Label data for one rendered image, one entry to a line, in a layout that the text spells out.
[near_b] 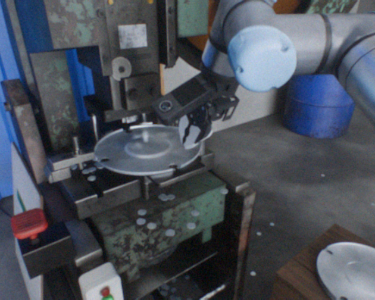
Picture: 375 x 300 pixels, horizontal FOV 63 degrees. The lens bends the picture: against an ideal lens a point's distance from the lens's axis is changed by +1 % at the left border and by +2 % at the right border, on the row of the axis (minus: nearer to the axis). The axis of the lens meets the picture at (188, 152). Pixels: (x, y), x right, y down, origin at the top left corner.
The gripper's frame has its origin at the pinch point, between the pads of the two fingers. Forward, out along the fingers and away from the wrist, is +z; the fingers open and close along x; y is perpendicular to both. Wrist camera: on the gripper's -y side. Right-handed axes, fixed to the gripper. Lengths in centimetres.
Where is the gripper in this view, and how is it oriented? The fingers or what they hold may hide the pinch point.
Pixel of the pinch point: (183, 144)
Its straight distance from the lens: 66.4
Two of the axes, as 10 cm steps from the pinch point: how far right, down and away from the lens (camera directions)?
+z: -2.6, 6.4, 7.2
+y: 7.8, -3.0, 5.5
